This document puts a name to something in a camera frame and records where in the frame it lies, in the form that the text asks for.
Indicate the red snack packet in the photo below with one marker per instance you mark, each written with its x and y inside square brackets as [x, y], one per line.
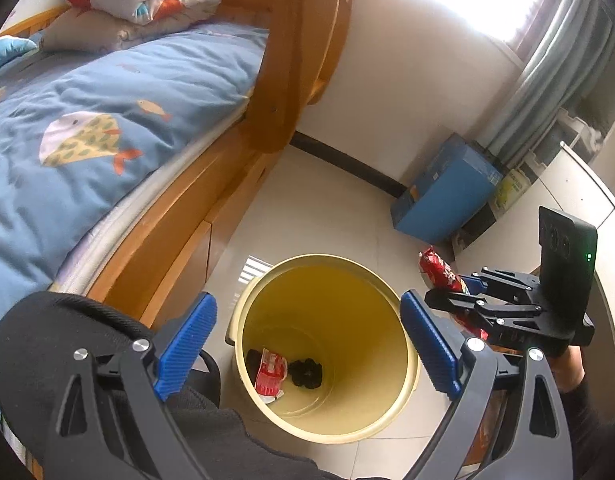
[440, 270]

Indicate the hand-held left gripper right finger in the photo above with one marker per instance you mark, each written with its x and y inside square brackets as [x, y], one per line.
[430, 345]

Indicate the blue cardboard box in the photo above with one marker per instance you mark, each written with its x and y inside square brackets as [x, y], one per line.
[445, 195]

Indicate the person's black pants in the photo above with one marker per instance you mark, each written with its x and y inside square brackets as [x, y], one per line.
[42, 330]

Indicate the black crumpled scrap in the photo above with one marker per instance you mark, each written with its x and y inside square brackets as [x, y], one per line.
[305, 373]

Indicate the blue fish print bedsheet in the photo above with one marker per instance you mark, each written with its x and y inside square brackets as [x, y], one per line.
[137, 80]

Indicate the yellow plastic bin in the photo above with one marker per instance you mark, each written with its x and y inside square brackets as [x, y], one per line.
[337, 290]

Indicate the red white wrapper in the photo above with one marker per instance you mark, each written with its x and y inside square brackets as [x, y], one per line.
[270, 372]

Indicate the person's right forearm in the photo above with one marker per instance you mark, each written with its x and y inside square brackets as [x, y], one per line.
[587, 410]

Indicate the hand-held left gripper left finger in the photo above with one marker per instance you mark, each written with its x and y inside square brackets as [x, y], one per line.
[187, 345]

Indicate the wooden bed frame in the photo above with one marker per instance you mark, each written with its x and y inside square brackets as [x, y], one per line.
[280, 60]

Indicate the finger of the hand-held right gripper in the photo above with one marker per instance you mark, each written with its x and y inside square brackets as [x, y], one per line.
[467, 307]
[497, 279]

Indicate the green yellow box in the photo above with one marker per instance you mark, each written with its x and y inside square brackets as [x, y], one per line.
[510, 189]

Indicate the grey curtain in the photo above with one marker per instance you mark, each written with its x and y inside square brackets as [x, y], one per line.
[552, 70]

